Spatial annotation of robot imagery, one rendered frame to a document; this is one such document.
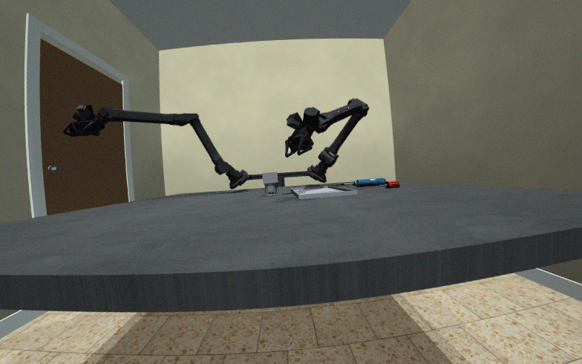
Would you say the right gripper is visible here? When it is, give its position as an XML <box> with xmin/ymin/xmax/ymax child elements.
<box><xmin>63</xmin><ymin>121</ymin><xmax>99</xmax><ymax>137</ymax></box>

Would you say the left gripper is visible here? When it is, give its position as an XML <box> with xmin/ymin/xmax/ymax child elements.
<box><xmin>285</xmin><ymin>132</ymin><xmax>314</xmax><ymax>157</ymax></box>

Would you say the white shallow rectangular tray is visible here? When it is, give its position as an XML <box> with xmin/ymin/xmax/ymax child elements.
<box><xmin>291</xmin><ymin>186</ymin><xmax>357</xmax><ymax>199</ymax></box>

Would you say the white l-shaped bracket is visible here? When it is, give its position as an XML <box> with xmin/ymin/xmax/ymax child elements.
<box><xmin>262</xmin><ymin>172</ymin><xmax>278</xmax><ymax>183</ymax></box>

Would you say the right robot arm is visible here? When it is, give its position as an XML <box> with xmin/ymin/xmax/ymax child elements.
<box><xmin>73</xmin><ymin>105</ymin><xmax>244</xmax><ymax>186</ymax></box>

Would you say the grey cylinder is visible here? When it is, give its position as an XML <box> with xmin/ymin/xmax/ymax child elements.
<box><xmin>264</xmin><ymin>183</ymin><xmax>277</xmax><ymax>196</ymax></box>

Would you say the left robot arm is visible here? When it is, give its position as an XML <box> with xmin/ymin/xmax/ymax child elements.
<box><xmin>287</xmin><ymin>99</ymin><xmax>369</xmax><ymax>180</ymax></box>

